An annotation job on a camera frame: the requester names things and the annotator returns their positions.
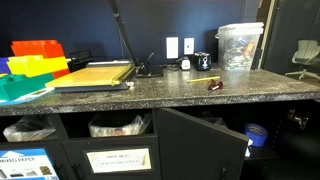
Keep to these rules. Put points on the clear plastic storage bin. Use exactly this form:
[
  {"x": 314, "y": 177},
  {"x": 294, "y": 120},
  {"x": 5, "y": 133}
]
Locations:
[{"x": 238, "y": 46}]

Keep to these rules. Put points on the paper only label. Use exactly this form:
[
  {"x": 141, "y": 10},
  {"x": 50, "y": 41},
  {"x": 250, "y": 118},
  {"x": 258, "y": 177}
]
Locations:
[{"x": 119, "y": 160}]

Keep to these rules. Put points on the black cabinet door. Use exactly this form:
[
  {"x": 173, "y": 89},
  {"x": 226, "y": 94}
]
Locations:
[{"x": 196, "y": 146}]

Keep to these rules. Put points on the clear trash bag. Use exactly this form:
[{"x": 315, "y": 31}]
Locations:
[
  {"x": 116, "y": 126},
  {"x": 29, "y": 129}
]

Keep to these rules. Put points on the white wall outlet plate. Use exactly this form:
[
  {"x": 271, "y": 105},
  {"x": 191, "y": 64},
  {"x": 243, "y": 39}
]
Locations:
[{"x": 189, "y": 46}]

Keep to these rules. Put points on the green plastic tray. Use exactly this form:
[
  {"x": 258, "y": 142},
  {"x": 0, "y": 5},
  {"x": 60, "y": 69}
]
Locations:
[{"x": 20, "y": 86}]

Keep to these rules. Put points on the metal cabinet hinge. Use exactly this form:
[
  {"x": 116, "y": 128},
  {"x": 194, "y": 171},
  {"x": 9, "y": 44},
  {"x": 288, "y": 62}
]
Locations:
[{"x": 297, "y": 118}]

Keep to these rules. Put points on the blue mixed paper label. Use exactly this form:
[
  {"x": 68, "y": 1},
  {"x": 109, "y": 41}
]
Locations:
[{"x": 26, "y": 164}]

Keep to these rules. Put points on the yellow paper cutter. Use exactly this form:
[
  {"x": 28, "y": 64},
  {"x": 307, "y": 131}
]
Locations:
[{"x": 91, "y": 77}]

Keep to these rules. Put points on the blue masking tape roll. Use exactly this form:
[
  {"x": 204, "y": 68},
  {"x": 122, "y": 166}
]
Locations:
[{"x": 256, "y": 134}]

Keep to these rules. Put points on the pale green office chair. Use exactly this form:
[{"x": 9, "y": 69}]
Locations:
[{"x": 306, "y": 56}]

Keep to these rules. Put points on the black recycling bin panel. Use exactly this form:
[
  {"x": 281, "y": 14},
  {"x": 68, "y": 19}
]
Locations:
[
  {"x": 111, "y": 158},
  {"x": 33, "y": 161}
]

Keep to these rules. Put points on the yellow plastic tray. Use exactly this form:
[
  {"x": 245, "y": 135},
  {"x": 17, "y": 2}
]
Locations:
[{"x": 36, "y": 65}]

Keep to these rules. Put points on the white wall switch plate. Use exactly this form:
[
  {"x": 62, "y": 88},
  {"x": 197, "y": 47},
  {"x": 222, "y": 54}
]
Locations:
[{"x": 172, "y": 47}]

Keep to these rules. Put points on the yellow pencil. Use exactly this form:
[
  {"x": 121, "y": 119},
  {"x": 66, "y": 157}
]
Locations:
[{"x": 203, "y": 79}]

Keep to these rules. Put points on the black hole punch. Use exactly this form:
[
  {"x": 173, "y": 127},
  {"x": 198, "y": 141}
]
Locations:
[{"x": 149, "y": 69}]

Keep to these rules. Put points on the blue plastic tray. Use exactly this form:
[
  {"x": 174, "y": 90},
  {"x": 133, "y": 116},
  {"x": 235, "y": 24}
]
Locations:
[{"x": 3, "y": 65}]

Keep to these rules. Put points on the red small tool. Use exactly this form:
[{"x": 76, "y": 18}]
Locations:
[{"x": 215, "y": 85}]

